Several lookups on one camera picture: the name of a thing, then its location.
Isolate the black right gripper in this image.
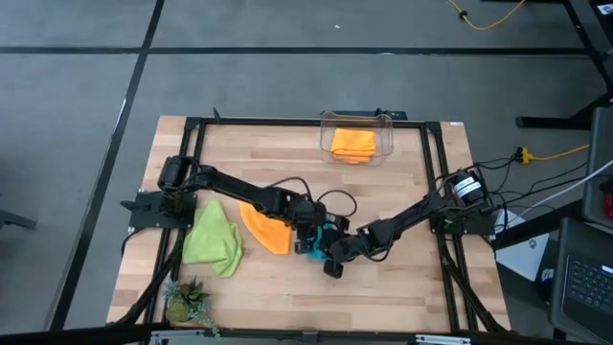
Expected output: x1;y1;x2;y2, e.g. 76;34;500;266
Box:
323;215;387;280

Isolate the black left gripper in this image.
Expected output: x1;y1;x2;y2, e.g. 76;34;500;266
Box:
280;194;329;256

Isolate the silver metal bracket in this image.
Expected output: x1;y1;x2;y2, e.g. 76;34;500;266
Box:
148;329;208;345
415;333;473;345

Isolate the black furniture leg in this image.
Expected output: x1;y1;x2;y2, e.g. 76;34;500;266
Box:
0;209;37;230

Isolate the clear plastic bin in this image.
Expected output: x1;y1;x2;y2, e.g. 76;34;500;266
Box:
318;108;396;168

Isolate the yellow hanging cable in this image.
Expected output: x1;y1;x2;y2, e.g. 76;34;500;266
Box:
446;0;528;32

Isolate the yellow extension cord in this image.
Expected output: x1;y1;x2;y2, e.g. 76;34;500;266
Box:
516;143;591;165

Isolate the black desk frame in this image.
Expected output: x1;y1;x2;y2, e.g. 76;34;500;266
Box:
514;0;613;131

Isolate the black aluminium table frame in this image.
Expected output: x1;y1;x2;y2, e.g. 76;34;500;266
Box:
107;107;512;345

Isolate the small artificial succulent plant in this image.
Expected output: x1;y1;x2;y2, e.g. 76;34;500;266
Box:
161;275;222;337

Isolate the orange microfiber towel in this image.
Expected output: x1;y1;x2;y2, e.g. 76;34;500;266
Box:
329;127;378;166
238;200;293;256

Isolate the teal microfiber towel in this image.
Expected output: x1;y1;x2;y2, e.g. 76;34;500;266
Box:
306;221;339;264

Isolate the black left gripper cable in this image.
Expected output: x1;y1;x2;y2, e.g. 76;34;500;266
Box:
265;175;359;219

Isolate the grey computer monitor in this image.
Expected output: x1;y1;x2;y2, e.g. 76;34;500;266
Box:
581;107;613;229

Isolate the white cable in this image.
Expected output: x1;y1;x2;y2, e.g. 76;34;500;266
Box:
519;159;613;218

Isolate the green microfiber towel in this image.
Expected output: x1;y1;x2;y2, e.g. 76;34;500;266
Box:
181;198;244;280

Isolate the white cardboard box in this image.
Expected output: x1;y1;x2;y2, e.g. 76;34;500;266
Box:
494;210;551;283

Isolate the grey laptop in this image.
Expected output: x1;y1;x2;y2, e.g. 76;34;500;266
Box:
549;218;613;345

